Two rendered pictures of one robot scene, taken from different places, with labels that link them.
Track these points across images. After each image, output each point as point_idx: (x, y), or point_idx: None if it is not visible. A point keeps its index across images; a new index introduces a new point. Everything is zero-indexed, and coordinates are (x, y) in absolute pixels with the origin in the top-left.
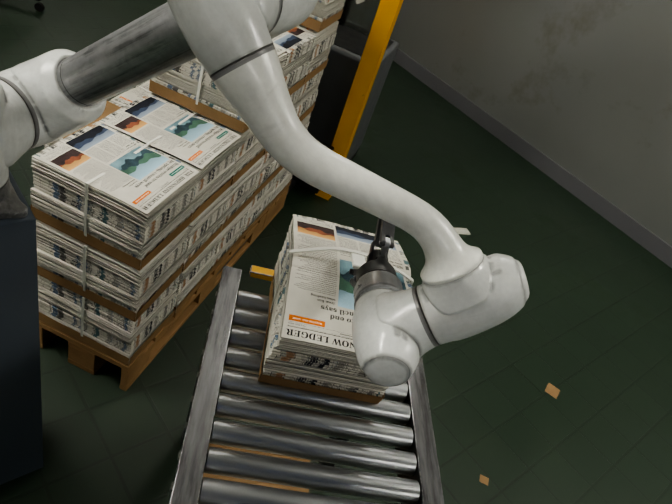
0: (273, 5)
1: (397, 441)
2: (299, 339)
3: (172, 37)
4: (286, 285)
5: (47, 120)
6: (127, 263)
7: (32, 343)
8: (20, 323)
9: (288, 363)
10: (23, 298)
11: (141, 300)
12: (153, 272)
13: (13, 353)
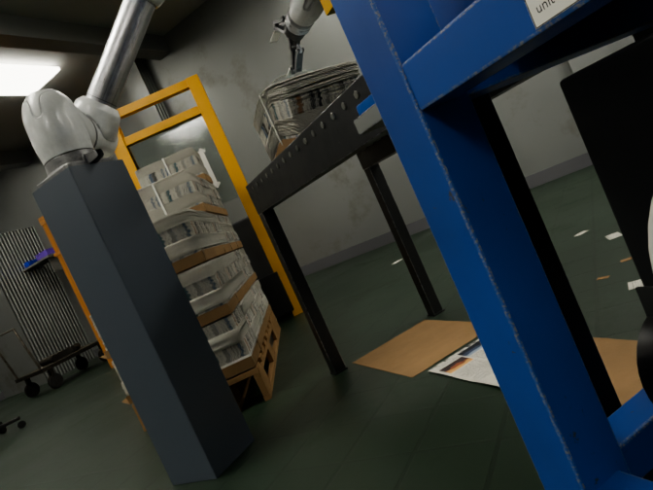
0: None
1: None
2: (292, 78)
3: (129, 14)
4: (270, 97)
5: (96, 119)
6: (195, 262)
7: (171, 272)
8: (154, 250)
9: (304, 115)
10: (146, 226)
11: (223, 294)
12: (217, 272)
13: (164, 281)
